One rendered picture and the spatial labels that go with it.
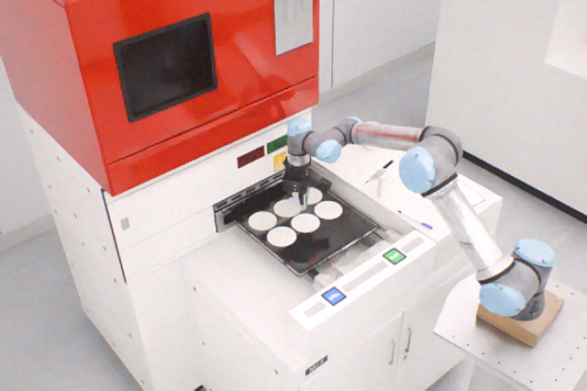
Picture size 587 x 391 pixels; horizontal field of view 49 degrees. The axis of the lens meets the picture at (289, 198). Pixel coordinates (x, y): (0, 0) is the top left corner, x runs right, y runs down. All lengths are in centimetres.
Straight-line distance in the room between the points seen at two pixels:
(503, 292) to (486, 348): 27
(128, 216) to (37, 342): 136
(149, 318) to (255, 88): 91
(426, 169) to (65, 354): 202
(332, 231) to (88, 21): 107
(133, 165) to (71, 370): 144
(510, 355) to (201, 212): 109
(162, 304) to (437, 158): 114
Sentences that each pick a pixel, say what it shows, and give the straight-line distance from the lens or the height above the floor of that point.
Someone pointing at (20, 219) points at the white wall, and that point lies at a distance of 380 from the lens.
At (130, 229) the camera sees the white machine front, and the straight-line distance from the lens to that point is 212.
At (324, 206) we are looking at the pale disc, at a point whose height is 90.
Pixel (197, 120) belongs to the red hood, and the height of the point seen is 136.
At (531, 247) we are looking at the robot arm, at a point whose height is 110.
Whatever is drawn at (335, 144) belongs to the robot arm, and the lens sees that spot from 205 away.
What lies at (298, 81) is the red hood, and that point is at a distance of 219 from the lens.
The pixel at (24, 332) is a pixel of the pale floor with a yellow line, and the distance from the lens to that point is 338.
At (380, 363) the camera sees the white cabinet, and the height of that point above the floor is 53.
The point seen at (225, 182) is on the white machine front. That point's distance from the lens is 224.
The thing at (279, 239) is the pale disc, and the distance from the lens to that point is 222.
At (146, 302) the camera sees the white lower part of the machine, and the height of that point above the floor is 70.
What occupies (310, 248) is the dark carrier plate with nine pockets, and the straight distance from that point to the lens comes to 219.
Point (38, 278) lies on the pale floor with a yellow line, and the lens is 362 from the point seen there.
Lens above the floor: 240
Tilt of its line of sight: 39 degrees down
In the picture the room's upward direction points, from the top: 2 degrees counter-clockwise
